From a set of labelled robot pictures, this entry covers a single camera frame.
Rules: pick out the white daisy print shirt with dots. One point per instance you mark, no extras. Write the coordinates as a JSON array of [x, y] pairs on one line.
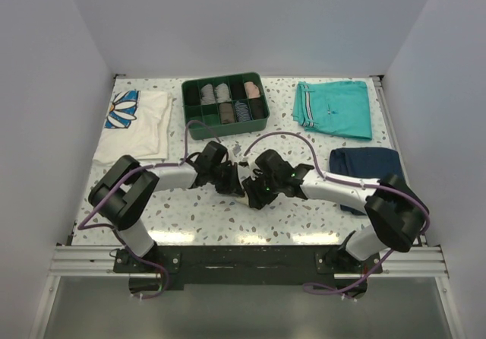
[[137, 124]]

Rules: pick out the teal folded shorts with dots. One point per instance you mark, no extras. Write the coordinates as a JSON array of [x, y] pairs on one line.
[[339, 108]]

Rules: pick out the grey striped rolled sock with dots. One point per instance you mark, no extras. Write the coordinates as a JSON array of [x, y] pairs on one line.
[[207, 95]]

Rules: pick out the navy folded garment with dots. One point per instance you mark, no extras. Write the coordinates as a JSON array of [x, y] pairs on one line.
[[365, 162]]

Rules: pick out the navy striped rolled sock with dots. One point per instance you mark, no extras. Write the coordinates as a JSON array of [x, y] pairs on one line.
[[242, 111]]

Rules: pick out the white grey rolled sock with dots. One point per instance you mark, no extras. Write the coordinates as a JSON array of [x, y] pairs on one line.
[[222, 93]]

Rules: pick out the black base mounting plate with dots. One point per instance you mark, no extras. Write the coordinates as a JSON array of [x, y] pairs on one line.
[[175, 267]]

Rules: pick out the aluminium frame rail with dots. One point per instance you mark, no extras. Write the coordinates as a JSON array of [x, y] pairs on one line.
[[82, 261]]

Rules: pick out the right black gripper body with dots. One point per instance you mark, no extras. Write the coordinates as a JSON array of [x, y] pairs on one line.
[[262, 190]]

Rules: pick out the black rolled underwear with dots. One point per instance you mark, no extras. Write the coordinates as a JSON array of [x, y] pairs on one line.
[[257, 108]]

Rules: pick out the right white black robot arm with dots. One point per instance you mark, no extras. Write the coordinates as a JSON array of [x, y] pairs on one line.
[[396, 215]]

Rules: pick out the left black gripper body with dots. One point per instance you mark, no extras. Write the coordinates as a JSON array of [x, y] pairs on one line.
[[223, 177]]

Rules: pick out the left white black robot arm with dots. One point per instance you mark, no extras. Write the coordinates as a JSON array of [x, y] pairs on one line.
[[123, 193]]

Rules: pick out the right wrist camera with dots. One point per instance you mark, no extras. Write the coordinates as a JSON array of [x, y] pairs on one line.
[[268, 163]]

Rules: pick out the pink rolled underwear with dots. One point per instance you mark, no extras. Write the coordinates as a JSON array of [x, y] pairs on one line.
[[252, 90]]

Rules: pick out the brown rolled underwear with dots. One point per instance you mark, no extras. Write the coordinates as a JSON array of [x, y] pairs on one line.
[[226, 113]]

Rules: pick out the green compartment organizer tray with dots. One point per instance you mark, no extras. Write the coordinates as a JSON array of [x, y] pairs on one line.
[[205, 120]]

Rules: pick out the grey cream underwear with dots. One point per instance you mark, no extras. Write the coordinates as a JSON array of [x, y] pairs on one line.
[[242, 200]]

